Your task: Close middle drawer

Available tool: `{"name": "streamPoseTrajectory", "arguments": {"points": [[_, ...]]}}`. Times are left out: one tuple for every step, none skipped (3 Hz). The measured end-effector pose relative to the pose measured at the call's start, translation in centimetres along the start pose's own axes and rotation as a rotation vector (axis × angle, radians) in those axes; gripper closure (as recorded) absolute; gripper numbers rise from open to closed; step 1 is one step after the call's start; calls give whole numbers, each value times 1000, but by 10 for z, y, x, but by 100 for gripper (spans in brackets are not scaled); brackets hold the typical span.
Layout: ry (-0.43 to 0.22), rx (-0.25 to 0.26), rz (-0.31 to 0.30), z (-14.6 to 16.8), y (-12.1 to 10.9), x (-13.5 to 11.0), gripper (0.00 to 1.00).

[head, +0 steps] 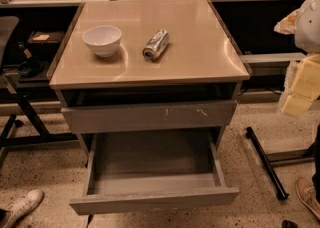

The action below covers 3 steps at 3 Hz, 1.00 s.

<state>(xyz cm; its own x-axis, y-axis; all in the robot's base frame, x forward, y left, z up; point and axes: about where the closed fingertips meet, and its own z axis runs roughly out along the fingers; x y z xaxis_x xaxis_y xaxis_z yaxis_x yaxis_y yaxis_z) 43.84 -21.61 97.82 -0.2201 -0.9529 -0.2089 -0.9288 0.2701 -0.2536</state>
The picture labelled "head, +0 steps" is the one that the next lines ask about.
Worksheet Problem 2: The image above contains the silver soda can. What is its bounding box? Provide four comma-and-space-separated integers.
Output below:
142, 29, 169, 61

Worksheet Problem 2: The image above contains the black box with note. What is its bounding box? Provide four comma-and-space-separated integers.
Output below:
27, 31, 65, 61

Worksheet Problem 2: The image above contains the brown shoe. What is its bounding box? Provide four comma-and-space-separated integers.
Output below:
295, 177, 320, 220

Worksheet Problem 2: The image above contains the grey top drawer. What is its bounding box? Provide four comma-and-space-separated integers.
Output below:
62, 100, 237, 134

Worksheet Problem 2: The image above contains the black desk frame left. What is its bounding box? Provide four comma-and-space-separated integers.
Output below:
0, 71, 79, 170

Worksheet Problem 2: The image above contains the white sneaker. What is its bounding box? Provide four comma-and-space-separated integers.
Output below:
0, 189, 44, 228

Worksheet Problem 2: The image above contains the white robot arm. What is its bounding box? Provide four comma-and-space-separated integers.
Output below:
274, 0, 320, 117

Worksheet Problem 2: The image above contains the grey drawer cabinet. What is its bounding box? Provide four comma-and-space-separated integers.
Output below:
50, 0, 249, 141

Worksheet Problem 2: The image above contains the white ceramic bowl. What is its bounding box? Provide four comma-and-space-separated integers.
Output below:
82, 25, 122, 57

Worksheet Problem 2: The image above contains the dark office chair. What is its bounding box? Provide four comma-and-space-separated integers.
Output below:
0, 16, 19, 70

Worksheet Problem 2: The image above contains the black coiled cable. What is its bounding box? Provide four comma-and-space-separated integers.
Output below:
17, 59, 44, 78

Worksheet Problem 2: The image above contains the grey drawer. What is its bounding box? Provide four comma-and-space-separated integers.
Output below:
62, 100, 237, 134
70, 130, 239, 215

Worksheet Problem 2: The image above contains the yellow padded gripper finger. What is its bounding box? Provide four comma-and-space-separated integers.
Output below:
280, 54, 320, 117

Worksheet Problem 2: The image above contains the black table leg bar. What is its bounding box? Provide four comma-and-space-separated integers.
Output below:
246, 127, 289, 201

